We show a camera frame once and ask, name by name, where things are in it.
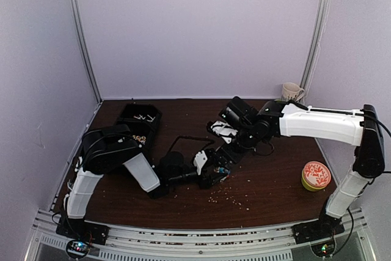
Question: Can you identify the left aluminium frame post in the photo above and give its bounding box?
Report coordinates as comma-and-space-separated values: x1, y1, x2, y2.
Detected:
70, 0, 103, 104

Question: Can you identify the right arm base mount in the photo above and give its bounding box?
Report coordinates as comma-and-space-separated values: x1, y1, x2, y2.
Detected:
291, 207, 354, 259

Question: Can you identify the green bowl with red lid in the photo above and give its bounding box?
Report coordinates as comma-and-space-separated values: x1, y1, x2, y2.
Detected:
301, 161, 332, 192

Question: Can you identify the aluminium frame post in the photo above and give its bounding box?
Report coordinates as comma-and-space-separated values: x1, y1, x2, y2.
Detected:
300, 0, 330, 93
70, 0, 103, 104

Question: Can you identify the swirl lollipops pile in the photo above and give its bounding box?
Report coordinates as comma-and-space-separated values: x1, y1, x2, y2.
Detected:
133, 135, 147, 145

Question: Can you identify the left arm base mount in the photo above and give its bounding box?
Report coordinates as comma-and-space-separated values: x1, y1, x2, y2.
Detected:
51, 210, 109, 260

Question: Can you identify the clear plastic jar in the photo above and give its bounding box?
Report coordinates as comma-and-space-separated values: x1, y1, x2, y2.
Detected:
214, 165, 232, 182

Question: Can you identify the right aluminium frame post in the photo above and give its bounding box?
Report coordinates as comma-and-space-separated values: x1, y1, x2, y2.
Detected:
300, 0, 330, 93

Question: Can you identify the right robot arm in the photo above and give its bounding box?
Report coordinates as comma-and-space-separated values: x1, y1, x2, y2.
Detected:
210, 97, 385, 238

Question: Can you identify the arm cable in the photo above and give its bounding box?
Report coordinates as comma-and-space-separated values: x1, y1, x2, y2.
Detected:
166, 134, 214, 158
363, 108, 391, 175

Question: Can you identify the black three-compartment candy bin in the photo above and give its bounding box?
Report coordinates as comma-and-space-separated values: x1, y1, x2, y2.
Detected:
115, 103, 163, 159

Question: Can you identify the front aluminium rail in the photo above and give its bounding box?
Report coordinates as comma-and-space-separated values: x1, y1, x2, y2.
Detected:
22, 209, 379, 260

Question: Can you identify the cream patterned mug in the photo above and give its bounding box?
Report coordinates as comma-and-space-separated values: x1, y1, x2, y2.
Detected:
281, 82, 305, 101

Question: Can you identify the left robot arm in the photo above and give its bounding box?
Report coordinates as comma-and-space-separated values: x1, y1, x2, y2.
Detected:
61, 122, 230, 239

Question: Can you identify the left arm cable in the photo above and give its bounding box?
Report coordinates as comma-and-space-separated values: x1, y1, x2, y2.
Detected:
166, 134, 214, 158

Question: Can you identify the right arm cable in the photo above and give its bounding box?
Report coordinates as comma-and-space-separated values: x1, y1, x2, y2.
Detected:
363, 108, 391, 175

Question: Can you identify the small round lollipops pile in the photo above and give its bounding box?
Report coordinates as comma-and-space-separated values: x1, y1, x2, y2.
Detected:
133, 114, 156, 123

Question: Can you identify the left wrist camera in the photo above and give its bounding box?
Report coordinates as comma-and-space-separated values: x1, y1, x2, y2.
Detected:
192, 148, 215, 176

